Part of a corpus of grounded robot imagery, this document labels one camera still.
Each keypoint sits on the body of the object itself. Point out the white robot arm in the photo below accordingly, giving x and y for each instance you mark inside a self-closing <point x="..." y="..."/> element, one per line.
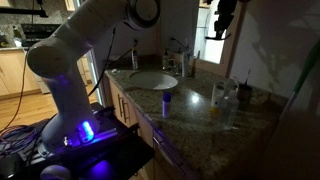
<point x="56" y="60"/>

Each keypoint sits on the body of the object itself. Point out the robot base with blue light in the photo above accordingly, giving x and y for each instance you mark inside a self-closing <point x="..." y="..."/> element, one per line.
<point x="81" y="137"/>

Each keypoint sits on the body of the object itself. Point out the white oval sink basin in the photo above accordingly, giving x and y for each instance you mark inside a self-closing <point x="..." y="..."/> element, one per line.
<point x="153" y="80"/>

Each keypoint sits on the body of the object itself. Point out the white blue capped deodorant stick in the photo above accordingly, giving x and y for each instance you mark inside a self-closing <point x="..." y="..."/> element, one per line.
<point x="166" y="100"/>

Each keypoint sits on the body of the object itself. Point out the chrome faucet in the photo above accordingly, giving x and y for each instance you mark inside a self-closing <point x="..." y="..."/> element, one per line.
<point x="174" y="66"/>

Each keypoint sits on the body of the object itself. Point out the white yellow tube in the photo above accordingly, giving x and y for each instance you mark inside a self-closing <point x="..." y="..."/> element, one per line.
<point x="217" y="94"/>

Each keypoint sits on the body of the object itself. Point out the black cart platform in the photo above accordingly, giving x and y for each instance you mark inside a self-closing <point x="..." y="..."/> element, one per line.
<point x="117" y="152"/>

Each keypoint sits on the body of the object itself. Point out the clear plastic bottle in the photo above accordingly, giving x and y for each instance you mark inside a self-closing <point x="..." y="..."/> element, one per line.
<point x="229" y="107"/>

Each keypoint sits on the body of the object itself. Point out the dark toothbrush cup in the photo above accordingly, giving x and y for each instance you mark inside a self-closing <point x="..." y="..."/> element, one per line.
<point x="244" y="94"/>

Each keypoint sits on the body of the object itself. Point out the right cabinet door handle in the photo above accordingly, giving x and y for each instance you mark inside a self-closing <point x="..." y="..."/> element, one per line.
<point x="125" y="112"/>

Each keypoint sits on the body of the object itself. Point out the cabinet door handle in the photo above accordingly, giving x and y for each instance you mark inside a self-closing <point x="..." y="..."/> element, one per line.
<point x="120" y="106"/>
<point x="125" y="112"/>

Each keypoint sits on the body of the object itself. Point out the left cabinet door handle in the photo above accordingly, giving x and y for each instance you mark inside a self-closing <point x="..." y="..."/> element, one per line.
<point x="120" y="106"/>

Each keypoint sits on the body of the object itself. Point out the wall mirror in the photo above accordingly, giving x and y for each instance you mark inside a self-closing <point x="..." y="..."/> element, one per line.
<point x="218" y="28"/>

